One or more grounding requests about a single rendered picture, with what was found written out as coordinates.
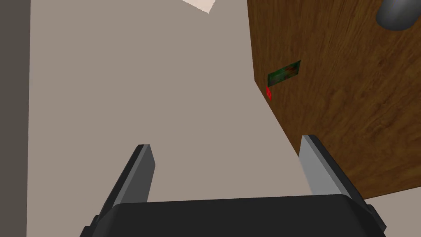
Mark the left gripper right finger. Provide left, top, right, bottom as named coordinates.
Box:
left=298, top=134, right=366, bottom=201

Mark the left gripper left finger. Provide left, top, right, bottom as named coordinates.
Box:
left=98, top=144, right=156, bottom=218

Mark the brown wooden door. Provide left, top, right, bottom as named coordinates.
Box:
left=246, top=0, right=421, bottom=201

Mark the green picture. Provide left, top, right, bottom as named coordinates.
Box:
left=267, top=59, right=302, bottom=88

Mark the grey door knob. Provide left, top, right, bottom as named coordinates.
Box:
left=375, top=0, right=421, bottom=32

